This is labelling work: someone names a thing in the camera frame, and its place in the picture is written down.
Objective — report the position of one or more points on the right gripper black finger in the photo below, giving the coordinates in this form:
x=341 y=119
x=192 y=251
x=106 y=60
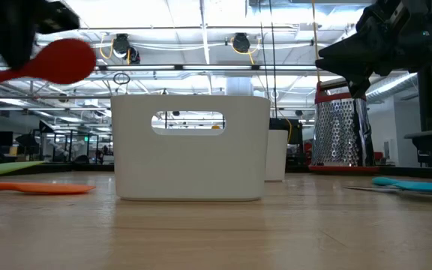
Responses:
x=351 y=48
x=351 y=68

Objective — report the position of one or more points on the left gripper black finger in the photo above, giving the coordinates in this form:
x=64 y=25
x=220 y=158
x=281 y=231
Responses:
x=13 y=41

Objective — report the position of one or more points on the red silicone spoon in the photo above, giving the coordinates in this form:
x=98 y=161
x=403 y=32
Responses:
x=66 y=62

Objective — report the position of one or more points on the green silicone spatula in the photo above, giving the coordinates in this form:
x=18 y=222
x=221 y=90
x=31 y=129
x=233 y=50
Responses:
x=2 y=169

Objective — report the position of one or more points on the blue silicone spatula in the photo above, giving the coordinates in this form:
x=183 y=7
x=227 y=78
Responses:
x=418 y=186

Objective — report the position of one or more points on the yellow silicone spatula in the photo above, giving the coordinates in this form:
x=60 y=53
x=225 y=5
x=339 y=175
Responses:
x=216 y=127

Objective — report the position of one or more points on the orange silicone spatula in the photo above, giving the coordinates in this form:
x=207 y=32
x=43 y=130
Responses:
x=51 y=188

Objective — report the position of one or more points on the black monitor stand pole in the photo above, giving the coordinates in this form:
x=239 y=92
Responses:
x=425 y=108

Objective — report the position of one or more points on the black equipment box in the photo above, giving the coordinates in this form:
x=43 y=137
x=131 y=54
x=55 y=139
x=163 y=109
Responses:
x=295 y=135

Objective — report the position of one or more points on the white round column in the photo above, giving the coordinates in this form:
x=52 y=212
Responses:
x=239 y=87

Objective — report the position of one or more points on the long ceiling light strip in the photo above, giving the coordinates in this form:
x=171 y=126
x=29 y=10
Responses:
x=216 y=68

